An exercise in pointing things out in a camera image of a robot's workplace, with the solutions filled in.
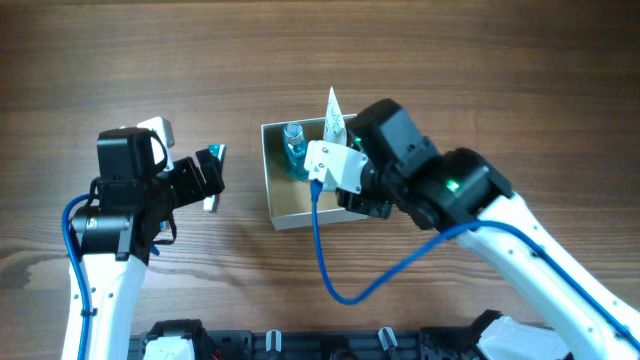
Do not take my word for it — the small blue item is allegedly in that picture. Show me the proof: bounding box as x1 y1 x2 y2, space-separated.
150 221 167 256

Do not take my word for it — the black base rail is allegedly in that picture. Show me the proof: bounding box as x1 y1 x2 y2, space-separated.
127 320 485 360

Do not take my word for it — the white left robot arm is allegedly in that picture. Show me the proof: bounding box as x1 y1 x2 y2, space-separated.
61 127 225 359

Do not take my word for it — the white lotion tube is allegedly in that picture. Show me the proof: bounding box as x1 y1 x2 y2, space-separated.
323 87 348 146

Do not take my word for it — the blue liquid bottle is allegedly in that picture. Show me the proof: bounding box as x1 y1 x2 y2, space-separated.
282 122 308 181

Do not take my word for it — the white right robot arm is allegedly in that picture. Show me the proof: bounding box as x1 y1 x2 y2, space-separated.
338 99 639 359

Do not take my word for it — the white cardboard box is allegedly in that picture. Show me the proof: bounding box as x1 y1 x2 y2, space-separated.
261 121 367 231

